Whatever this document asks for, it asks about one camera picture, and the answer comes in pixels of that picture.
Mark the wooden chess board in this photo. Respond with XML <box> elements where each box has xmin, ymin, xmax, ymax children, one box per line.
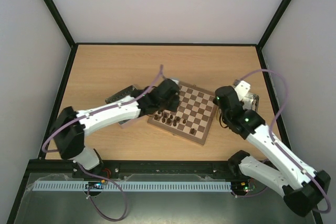
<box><xmin>148</xmin><ymin>81</ymin><xmax>217</xmax><ymax>146</ymax></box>

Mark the pink tin tray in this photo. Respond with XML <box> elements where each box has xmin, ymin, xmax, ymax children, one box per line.
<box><xmin>105</xmin><ymin>85</ymin><xmax>139</xmax><ymax>129</ymax></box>

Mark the gold tin tray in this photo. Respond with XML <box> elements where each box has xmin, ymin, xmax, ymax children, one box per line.
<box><xmin>216</xmin><ymin>91</ymin><xmax>260</xmax><ymax>122</ymax></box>

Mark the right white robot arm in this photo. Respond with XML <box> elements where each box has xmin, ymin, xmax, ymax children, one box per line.
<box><xmin>213</xmin><ymin>82</ymin><xmax>331</xmax><ymax>217</ymax></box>

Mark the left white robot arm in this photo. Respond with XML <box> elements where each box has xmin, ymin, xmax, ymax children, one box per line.
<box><xmin>51</xmin><ymin>79</ymin><xmax>180</xmax><ymax>171</ymax></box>

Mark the black frame rail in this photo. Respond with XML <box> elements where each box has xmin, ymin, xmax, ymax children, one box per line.
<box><xmin>25</xmin><ymin>159</ymin><xmax>249</xmax><ymax>181</ymax></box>

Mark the light blue cable duct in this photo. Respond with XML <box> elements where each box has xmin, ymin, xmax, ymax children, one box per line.
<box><xmin>32</xmin><ymin>181</ymin><xmax>232</xmax><ymax>193</ymax></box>

